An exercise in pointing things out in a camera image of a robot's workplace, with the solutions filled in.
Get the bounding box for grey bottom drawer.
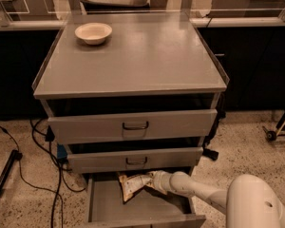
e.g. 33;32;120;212
82;173;205;228

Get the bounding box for black floor cables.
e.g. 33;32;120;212
0;118;87;228

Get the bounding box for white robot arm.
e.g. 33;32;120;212
148;171;285;228

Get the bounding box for grey drawer cabinet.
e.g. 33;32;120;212
31;11;230;228

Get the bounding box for black floor stand bar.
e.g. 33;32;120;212
0;150;22;193

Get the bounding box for grey middle drawer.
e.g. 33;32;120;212
67;147;203;174

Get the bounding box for black caster wheel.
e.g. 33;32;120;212
202;148;219;162

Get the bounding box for brown yellow chip bag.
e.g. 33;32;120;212
119;174;153;202

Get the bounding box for white paper bowl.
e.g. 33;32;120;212
75;23;112;46

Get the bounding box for grey top drawer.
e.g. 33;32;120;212
48;109;217;144

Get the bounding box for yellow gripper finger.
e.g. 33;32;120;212
146;182;167;195

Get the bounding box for grey drawer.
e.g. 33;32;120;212
48;109;217;144
67;147;203;174
82;173;205;228

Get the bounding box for black wheeled cart base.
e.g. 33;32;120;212
263;110;285;142

